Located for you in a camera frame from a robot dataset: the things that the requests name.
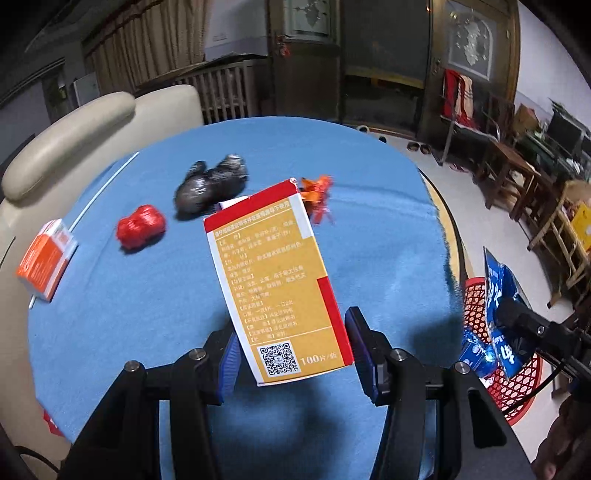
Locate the red plastic mesh basket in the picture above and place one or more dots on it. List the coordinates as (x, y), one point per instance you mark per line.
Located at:
(473, 300)

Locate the metal frame chair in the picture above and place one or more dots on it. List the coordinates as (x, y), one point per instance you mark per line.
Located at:
(489, 124)

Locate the white appliance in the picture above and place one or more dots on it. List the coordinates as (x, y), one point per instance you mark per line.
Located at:
(85, 90)

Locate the blue snack packet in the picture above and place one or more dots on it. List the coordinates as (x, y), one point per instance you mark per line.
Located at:
(496, 281)

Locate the red and beige hanging clothes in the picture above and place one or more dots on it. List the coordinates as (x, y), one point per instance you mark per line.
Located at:
(457, 97)

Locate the pair of slippers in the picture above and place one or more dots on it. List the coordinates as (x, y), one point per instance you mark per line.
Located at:
(419, 147)

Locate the crumpled black plastic bag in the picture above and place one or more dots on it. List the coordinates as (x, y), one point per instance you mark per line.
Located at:
(207, 187)

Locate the person's right forearm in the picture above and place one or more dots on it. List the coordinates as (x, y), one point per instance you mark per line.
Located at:
(568, 443)

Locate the yellow and red medicine box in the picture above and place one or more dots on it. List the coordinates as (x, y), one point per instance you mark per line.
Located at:
(272, 277)

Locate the orange and white tissue pack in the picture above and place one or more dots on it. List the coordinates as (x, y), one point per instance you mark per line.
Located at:
(44, 263)

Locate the thin white rod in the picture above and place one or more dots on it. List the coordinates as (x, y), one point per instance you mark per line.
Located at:
(106, 184)

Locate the light wooden chair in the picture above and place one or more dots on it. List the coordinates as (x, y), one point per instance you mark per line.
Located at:
(565, 240)

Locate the black computer monitor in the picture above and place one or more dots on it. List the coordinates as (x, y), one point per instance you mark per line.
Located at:
(564, 129)

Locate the wooden baby crib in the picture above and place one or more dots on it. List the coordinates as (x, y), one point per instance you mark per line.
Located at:
(226, 92)

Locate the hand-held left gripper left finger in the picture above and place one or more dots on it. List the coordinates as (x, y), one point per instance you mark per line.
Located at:
(228, 364)

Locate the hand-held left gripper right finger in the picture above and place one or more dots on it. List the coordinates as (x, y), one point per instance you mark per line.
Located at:
(362, 350)

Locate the crumpled red plastic bag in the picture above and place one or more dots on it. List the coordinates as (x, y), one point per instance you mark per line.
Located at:
(141, 226)

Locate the dark wooden chair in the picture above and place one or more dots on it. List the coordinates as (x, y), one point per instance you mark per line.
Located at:
(510, 170)

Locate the beige leather sofa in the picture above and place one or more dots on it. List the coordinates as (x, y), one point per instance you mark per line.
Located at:
(69, 129)

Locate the orange candy wrapper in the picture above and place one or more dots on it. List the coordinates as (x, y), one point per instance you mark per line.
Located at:
(316, 196)

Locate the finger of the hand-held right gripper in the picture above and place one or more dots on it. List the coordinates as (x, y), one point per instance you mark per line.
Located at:
(521, 321)

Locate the wooden door with glass pane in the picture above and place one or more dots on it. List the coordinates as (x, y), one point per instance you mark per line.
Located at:
(471, 41)
(304, 78)

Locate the cardboard box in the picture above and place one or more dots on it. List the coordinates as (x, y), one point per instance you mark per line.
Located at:
(526, 119)

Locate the beige curtain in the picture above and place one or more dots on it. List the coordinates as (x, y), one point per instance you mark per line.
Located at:
(147, 41)

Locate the blue tablecloth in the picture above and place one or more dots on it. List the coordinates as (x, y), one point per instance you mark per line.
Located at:
(161, 300)

